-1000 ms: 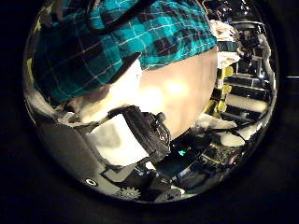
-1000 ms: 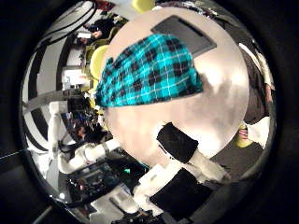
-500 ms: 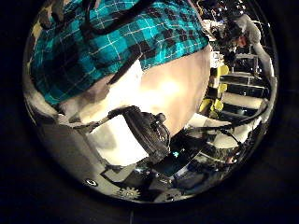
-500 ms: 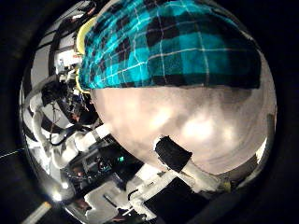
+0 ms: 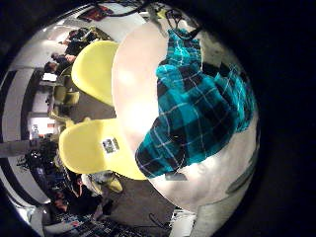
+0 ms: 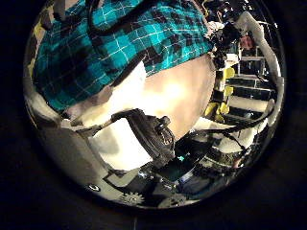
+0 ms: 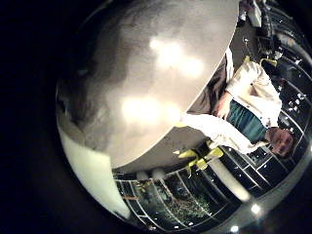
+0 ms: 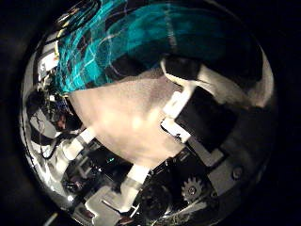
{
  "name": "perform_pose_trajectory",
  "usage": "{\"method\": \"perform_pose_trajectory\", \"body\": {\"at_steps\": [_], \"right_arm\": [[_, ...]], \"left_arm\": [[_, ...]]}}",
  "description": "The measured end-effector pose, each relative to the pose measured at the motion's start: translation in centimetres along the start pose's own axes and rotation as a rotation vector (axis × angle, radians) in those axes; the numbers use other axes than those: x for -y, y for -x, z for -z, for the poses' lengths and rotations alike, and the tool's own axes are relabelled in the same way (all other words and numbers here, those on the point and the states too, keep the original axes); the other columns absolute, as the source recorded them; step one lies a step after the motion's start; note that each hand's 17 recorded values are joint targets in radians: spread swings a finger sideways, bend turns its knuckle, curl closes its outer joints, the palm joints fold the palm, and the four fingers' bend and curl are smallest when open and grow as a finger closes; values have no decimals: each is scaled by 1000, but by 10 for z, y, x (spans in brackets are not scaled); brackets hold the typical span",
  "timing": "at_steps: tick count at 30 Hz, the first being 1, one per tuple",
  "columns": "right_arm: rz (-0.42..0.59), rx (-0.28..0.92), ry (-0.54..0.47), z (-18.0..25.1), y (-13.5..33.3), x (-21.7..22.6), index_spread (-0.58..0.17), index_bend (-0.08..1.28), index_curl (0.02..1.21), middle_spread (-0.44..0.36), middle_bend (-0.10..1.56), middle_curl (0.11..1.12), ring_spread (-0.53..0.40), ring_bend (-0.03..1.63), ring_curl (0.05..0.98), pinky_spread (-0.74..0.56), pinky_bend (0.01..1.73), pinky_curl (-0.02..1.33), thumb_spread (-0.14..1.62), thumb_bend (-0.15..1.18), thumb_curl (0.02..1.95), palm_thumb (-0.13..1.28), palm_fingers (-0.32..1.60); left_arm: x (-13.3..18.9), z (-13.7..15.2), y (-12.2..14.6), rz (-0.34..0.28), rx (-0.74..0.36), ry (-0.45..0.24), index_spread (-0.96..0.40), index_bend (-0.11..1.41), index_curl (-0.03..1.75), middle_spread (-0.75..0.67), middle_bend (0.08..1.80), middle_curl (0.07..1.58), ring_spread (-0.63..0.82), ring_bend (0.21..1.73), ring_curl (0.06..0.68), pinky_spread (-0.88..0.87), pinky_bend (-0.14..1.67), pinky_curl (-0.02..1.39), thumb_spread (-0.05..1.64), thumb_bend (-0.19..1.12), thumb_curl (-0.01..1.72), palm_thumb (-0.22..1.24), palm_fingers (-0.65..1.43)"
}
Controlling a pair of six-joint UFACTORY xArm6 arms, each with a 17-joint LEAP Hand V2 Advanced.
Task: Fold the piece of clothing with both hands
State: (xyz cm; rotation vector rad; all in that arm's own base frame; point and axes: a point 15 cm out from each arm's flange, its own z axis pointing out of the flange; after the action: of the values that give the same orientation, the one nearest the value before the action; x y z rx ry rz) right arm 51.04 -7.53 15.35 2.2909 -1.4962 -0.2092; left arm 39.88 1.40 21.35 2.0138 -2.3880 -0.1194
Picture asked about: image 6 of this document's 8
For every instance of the teal black plaid shirt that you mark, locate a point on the teal black plaid shirt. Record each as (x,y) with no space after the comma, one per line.
(105,51)

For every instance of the person with light face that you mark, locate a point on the person with light face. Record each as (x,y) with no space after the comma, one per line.
(247,42)

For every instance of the yellow shell chair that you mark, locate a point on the yellow shell chair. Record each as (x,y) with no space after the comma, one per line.
(228,91)
(229,73)

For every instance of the large yellow chair with label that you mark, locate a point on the large yellow chair with label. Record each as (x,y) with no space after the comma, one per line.
(215,110)

